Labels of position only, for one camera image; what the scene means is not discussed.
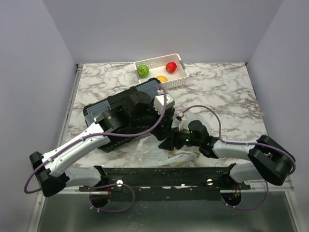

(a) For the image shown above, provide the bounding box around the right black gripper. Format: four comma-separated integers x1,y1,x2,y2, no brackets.
159,126,202,150

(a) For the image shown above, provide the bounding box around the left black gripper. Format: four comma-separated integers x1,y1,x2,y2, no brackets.
130,101,175,141

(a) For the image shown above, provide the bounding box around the yellow fake lemon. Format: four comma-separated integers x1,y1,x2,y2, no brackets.
156,75,168,83

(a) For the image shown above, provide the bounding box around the green fake guava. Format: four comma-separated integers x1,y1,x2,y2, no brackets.
137,65,149,78

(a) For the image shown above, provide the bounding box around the white lemon print plastic bag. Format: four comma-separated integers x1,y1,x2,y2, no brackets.
135,111,213,167

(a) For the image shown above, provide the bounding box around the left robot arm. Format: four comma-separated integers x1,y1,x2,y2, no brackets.
29,91,175,197

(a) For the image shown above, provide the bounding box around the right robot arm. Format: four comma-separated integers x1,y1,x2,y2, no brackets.
159,120,295,189

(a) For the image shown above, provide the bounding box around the red fake apple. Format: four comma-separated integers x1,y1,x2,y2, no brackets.
165,62,177,73

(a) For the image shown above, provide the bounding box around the black plastic toolbox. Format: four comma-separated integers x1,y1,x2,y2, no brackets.
83,78,163,153

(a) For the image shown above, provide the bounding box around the white perforated plastic basket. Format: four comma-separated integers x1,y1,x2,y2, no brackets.
134,53,189,89

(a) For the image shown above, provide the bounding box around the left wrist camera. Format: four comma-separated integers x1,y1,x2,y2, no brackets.
154,93,175,114

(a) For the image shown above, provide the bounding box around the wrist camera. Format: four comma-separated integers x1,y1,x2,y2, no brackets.
154,93,175,114
175,116,188,131

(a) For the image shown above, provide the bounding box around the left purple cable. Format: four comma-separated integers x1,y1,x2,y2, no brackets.
23,87,168,213

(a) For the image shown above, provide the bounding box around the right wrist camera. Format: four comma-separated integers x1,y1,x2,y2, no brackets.
175,116,188,131

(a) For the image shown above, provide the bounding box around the black mounting rail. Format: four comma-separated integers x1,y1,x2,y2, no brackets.
79,165,249,204

